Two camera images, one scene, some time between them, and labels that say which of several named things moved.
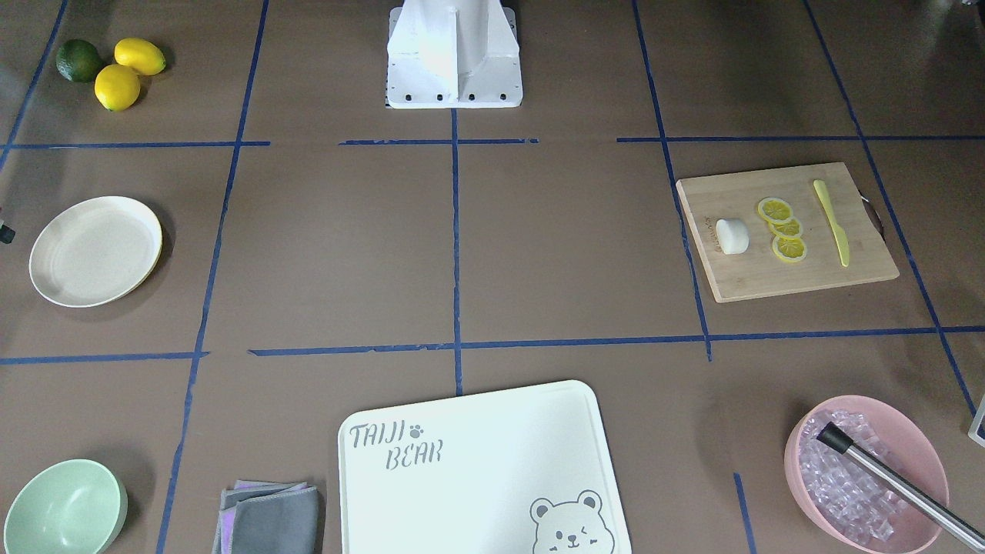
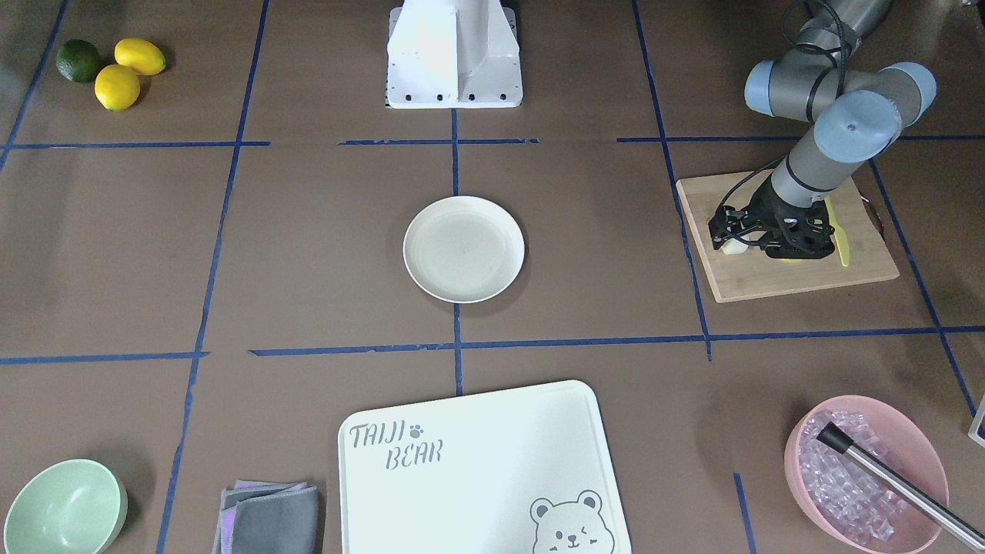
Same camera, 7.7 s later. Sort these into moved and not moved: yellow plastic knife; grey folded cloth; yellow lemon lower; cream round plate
Moved: cream round plate
Not moved: yellow lemon lower; grey folded cloth; yellow plastic knife
